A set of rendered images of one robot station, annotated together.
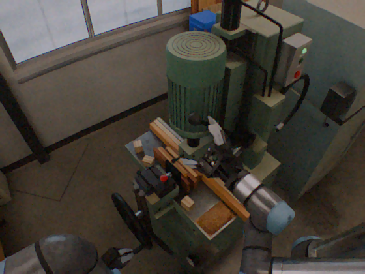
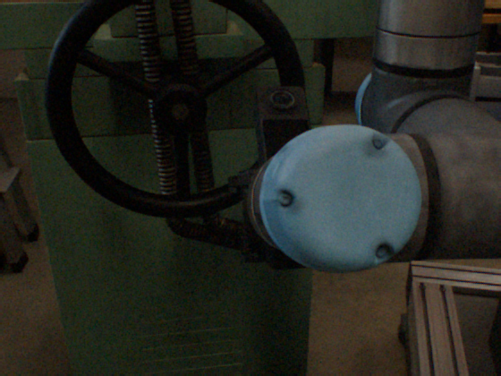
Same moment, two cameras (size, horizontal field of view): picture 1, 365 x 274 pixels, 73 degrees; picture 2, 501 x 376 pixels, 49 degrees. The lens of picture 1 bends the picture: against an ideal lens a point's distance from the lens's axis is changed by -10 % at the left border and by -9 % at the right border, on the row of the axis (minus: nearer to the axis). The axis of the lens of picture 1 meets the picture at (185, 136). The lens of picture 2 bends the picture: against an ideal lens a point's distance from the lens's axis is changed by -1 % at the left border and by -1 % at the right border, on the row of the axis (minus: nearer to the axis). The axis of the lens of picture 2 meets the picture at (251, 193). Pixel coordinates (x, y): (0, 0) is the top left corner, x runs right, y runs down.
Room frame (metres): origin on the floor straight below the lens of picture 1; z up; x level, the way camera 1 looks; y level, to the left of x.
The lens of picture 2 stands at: (0.10, 0.71, 1.01)
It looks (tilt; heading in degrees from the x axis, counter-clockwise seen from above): 27 degrees down; 301
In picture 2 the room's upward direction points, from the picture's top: straight up
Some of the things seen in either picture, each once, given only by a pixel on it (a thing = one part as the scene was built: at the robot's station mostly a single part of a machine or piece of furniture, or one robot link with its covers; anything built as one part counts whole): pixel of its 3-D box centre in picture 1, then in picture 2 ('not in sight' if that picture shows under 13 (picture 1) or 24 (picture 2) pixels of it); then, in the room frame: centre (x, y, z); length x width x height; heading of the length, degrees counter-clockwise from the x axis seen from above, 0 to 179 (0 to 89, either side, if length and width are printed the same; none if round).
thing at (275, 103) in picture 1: (265, 111); not in sight; (0.71, -0.29, 1.23); 0.09 x 0.08 x 0.15; 130
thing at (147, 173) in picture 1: (154, 181); not in sight; (0.57, 0.12, 0.99); 0.13 x 0.11 x 0.06; 40
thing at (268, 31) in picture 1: (245, 95); not in sight; (0.88, -0.25, 1.16); 0.22 x 0.22 x 0.72; 40
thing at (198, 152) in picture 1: (197, 147); not in sight; (0.71, -0.05, 1.03); 0.14 x 0.07 x 0.09; 130
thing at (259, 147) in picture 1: (251, 151); not in sight; (0.69, -0.27, 1.02); 0.09 x 0.07 x 0.12; 40
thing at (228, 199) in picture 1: (195, 168); not in sight; (0.68, -0.04, 0.92); 0.67 x 0.02 x 0.04; 40
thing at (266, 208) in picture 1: (269, 210); not in sight; (0.29, -0.20, 1.30); 0.11 x 0.08 x 0.09; 39
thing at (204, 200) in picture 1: (173, 184); (166, 14); (0.63, 0.06, 0.87); 0.61 x 0.30 x 0.06; 40
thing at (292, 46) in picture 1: (291, 60); not in sight; (0.79, -0.37, 1.40); 0.10 x 0.06 x 0.16; 130
